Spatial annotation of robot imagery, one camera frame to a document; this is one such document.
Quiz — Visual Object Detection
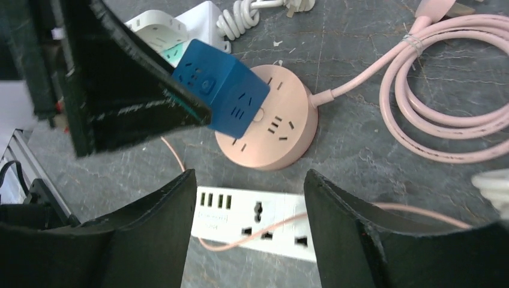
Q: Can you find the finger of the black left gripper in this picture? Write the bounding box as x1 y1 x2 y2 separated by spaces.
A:
59 1 212 157

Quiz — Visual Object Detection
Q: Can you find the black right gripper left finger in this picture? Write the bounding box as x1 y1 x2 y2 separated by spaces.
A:
1 169 197 287

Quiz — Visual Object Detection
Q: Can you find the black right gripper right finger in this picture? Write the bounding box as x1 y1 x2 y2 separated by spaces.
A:
304 169 508 287

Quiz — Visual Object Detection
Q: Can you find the pink charging cable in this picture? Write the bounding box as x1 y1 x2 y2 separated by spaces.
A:
161 137 474 253

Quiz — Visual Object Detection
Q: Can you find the dark blue cube socket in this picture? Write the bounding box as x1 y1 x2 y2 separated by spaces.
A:
172 40 270 139

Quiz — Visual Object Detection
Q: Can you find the white adapter plug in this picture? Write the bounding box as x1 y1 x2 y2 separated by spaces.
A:
124 10 188 52

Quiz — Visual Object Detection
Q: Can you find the white power strip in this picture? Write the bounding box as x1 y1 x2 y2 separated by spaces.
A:
191 186 316 262

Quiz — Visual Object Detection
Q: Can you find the white dock with green inset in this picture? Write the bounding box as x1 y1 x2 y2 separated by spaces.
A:
125 1 232 68

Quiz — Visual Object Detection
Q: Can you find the pink coiled cable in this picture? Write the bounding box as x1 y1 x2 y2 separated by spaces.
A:
310 0 509 164

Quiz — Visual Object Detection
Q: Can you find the white coiled cable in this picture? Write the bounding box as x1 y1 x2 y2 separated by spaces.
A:
215 0 316 41

